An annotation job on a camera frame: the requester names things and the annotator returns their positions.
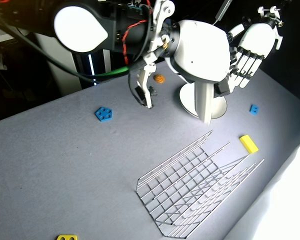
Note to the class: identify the white plate with dark rim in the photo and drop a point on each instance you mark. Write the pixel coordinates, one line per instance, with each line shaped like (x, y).
(187, 97)
(190, 113)

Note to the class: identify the grey slanted bar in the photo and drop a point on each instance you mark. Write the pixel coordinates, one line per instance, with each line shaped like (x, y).
(223, 8)

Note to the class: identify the blue two-hole block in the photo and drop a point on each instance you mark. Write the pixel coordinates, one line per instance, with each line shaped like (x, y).
(254, 110)

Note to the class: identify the yellow rectangular block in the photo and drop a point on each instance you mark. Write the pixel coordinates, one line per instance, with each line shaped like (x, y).
(248, 144)

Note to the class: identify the orange toy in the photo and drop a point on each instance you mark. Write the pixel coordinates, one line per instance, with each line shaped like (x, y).
(159, 78)

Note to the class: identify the blue pentagon block with holes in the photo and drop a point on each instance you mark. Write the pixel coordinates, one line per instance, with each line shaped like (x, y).
(103, 115)

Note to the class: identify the white robot body column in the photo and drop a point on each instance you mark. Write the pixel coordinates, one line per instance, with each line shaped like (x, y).
(60, 75)

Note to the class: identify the grey table cloth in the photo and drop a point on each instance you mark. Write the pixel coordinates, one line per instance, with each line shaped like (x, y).
(65, 175)

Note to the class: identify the yellow two-hole block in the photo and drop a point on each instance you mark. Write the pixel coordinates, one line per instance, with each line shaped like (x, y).
(61, 237)

